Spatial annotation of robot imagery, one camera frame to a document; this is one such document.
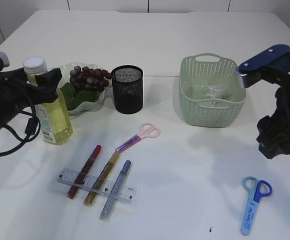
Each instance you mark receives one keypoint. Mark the silver glitter glue pen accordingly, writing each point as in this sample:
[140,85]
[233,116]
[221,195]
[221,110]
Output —
[108,207]

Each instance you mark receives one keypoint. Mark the yellow tea bottle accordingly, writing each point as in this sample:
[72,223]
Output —
[56,127]

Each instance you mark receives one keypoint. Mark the pink purple scissors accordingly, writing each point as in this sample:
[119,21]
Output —
[146,130]

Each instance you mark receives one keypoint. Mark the black mesh pen holder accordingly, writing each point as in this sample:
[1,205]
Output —
[127,84]

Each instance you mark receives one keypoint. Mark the pale green plastic basket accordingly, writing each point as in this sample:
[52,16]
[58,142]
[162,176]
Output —
[216,70]

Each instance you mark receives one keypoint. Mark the clear plastic ruler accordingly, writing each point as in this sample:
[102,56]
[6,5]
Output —
[125,195]

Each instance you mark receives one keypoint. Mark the blue scissors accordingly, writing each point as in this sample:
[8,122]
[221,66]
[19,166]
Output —
[256,189]

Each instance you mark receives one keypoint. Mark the gold glitter glue pen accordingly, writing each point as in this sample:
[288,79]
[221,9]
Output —
[101,179]

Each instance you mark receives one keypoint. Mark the red artificial grape bunch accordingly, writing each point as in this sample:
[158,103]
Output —
[85,84]

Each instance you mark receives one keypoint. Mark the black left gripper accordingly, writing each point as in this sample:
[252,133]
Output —
[13,95]

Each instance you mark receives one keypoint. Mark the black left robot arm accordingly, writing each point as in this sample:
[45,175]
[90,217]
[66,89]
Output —
[16,93]

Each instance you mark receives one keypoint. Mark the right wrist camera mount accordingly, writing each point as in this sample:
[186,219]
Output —
[271,65]

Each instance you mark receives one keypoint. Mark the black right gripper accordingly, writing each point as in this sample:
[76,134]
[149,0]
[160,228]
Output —
[274,131]

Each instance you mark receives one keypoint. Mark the red glitter glue pen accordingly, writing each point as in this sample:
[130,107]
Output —
[84,171]

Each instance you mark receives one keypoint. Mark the clear plastic sheet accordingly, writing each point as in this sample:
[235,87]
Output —
[212,92]

